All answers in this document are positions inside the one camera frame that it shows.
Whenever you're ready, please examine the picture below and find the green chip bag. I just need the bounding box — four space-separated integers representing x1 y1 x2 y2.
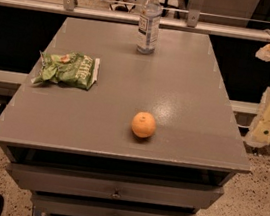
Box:
32 52 101 91

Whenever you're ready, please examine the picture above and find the orange fruit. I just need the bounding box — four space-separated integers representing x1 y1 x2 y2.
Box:
131 111 156 138

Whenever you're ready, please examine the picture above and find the clear plastic water bottle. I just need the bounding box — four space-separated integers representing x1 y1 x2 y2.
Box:
136 0 163 54

